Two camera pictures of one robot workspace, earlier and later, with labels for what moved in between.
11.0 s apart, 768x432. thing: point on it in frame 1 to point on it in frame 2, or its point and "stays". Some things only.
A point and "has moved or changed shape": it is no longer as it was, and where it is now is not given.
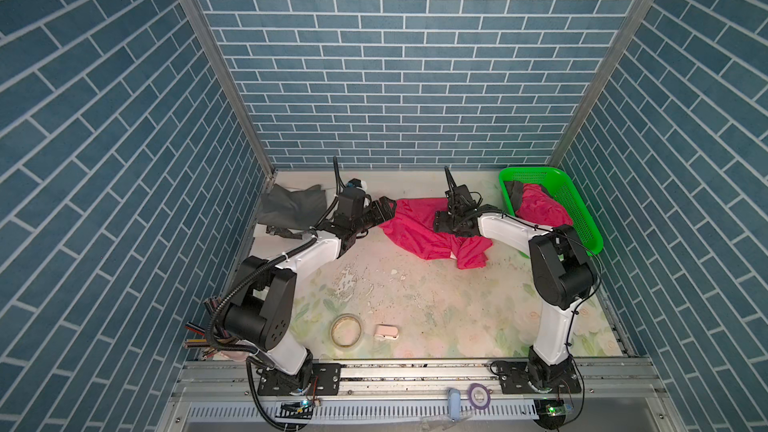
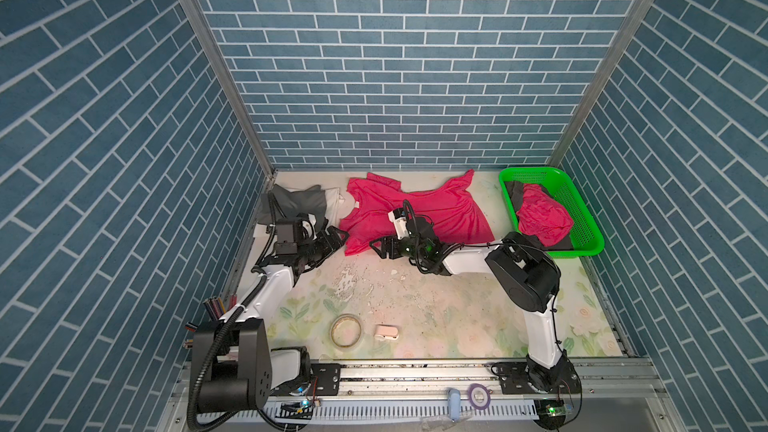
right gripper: (439, 221) to (386, 242)
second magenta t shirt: (538, 207) stays
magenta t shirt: (411, 223) has moved or changed shape
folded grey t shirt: (299, 209) stays
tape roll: (346, 330) stays
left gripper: (386, 211) to (329, 247)
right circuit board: (551, 412) stays
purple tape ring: (488, 392) stays
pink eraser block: (386, 331) stays
